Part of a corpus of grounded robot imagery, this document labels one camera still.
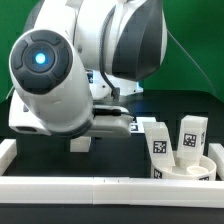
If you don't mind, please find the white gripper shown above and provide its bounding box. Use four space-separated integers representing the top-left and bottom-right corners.
7 91 135 139

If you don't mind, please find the white fiducial marker sheet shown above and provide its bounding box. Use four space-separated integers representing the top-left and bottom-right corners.
131 117 156 133

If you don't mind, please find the white U-shaped boundary frame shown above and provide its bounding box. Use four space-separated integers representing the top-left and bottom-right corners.
0 139 224 208

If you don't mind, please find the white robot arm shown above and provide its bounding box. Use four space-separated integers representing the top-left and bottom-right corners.
9 0 167 138

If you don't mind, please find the white round stool seat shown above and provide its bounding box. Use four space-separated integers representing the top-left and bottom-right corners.
151 152 217 181

